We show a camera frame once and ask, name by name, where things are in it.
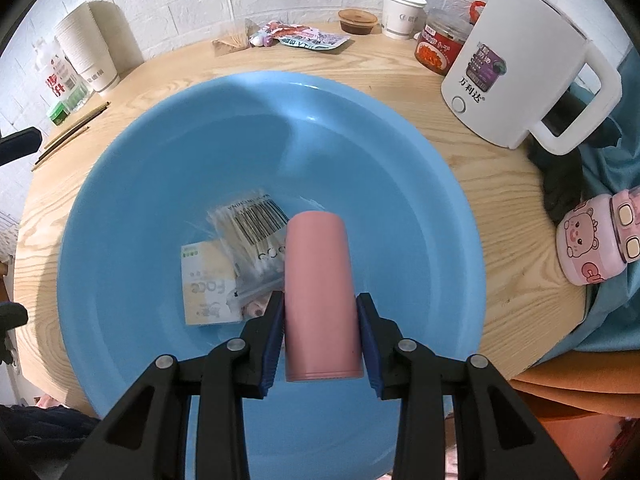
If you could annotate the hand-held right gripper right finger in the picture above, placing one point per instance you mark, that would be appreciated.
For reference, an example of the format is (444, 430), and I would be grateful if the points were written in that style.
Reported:
(367, 340)

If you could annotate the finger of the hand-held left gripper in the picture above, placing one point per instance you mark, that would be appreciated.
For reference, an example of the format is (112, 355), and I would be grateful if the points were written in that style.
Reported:
(20, 144)
(11, 315)

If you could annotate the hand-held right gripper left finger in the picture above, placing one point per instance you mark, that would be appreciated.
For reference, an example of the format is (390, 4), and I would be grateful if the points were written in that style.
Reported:
(274, 340)

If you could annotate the pink pig-shaped toy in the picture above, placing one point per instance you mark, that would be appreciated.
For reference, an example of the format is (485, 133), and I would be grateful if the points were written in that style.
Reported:
(256, 307)

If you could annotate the pink cylinder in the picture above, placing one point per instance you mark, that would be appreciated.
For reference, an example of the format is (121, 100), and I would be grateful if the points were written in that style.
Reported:
(322, 300)

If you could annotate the small white box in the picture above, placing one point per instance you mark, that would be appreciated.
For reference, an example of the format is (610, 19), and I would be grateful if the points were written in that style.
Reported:
(207, 285)

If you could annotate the bag of cotton swabs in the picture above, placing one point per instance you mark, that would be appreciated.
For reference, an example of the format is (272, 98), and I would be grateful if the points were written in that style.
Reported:
(252, 240)

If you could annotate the blue plastic basin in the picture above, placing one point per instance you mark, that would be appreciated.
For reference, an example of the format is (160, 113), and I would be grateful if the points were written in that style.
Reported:
(150, 185)

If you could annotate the printed snack packet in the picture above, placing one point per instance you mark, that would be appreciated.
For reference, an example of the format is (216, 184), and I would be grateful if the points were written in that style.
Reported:
(312, 39)

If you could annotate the small green container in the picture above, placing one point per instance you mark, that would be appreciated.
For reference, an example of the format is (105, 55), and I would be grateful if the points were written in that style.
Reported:
(59, 114)

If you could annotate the chopsticks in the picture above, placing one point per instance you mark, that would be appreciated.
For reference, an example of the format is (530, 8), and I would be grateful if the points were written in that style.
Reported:
(75, 125)

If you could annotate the clear bottle with red label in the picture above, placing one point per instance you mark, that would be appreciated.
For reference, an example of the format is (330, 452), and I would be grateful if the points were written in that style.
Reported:
(57, 80)

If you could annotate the stack of white paper cups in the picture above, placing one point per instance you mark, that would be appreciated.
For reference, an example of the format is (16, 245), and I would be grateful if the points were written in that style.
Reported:
(87, 52)

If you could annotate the orange cloth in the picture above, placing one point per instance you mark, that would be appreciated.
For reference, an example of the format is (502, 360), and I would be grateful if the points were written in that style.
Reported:
(575, 410)

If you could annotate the clear bag of toothpicks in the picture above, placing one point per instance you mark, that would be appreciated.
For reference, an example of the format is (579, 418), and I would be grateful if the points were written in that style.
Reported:
(232, 40)

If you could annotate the pink bottle with pig print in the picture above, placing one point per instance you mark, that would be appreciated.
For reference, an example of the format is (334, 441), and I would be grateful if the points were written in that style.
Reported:
(590, 240)

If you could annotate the black cloth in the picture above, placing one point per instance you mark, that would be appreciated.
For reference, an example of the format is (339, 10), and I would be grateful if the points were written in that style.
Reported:
(560, 185)

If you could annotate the small purple and white item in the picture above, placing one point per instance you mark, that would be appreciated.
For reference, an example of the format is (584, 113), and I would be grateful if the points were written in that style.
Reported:
(261, 39)

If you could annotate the teal cloth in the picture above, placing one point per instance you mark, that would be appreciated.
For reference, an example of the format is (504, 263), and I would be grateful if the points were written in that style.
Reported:
(615, 170)

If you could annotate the clear jar with red label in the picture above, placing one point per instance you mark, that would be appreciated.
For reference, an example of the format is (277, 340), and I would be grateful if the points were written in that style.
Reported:
(440, 45)

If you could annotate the brown sauce cup with lid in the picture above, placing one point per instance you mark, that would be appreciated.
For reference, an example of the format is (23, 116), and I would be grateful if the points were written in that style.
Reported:
(357, 21)

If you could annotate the white electric kettle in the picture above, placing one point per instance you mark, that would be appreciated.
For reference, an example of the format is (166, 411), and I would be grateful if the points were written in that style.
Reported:
(510, 50)

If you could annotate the single white paper cup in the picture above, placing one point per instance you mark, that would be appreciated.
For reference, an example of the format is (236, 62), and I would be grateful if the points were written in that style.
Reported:
(402, 17)

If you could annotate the red plastic bag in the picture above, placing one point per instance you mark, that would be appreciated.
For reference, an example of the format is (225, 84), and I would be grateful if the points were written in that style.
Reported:
(477, 9)

